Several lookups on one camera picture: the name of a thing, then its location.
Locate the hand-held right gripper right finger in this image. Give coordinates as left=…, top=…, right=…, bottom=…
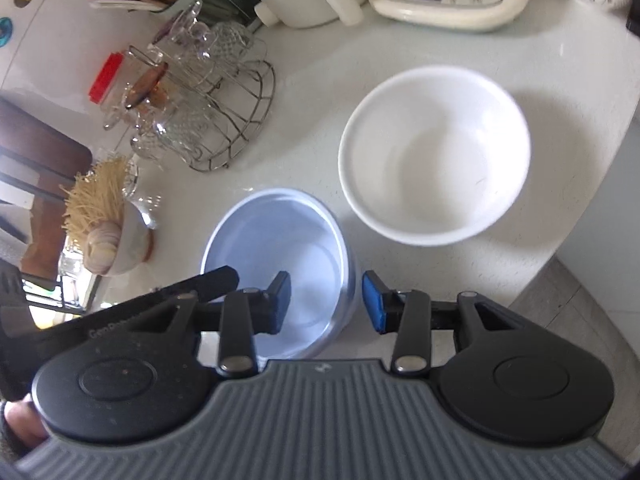
left=362, top=270, right=508, bottom=377

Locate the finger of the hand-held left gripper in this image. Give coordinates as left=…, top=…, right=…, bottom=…
left=150, top=266, right=241, bottom=306

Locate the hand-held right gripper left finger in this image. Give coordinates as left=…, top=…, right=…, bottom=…
left=145, top=271, right=292, bottom=379

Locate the person's left hand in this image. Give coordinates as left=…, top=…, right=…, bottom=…
left=0, top=394, right=48, bottom=456

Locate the white bowl with red foot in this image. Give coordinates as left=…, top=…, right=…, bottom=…
left=82, top=200, right=156, bottom=277

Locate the garlic bulb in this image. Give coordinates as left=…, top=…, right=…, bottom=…
left=82, top=222, right=123, bottom=275

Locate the bundle of dried noodles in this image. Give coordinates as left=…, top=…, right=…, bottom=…
left=59, top=155, right=133, bottom=246

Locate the clear cut glass cup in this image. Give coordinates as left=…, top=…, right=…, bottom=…
left=132, top=95, right=221, bottom=161
left=200, top=20, right=256, bottom=68

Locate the white ceramic bowl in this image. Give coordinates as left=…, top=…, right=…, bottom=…
left=338, top=65, right=531, bottom=247

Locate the black dish rack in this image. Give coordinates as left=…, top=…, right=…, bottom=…
left=0, top=145, right=96, bottom=311

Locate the dark wooden cutting board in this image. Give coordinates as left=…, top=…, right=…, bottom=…
left=0, top=97, right=93, bottom=281

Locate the tall plain glass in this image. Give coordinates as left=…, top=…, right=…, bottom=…
left=102, top=87, right=136, bottom=131

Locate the amber bottom glass cup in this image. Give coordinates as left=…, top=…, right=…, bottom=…
left=122, top=62, right=171, bottom=111

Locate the red lid glass jar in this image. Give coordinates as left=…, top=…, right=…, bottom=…
left=89, top=51, right=132, bottom=111

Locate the purple tinted glass cup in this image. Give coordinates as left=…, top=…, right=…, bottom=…
left=152, top=2, right=206, bottom=56

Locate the wire glass rack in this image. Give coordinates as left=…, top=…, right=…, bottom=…
left=127, top=45, right=277, bottom=173

